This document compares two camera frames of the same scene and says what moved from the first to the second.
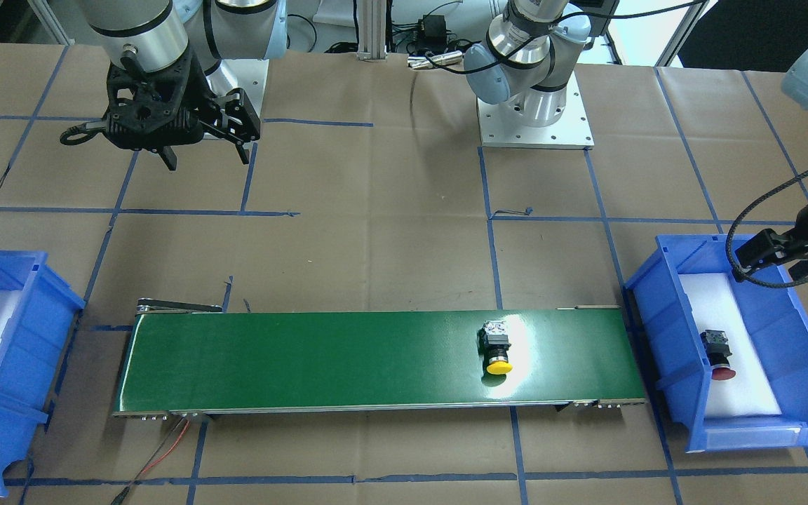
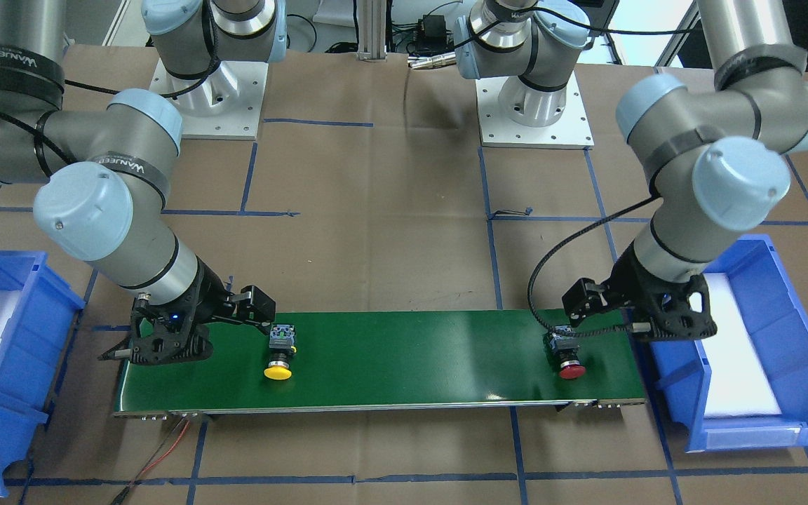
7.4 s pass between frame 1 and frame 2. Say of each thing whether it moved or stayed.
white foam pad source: stayed
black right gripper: moved
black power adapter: stayed
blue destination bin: stayed
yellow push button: moved
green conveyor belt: stayed
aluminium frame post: stayed
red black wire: stayed
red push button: moved
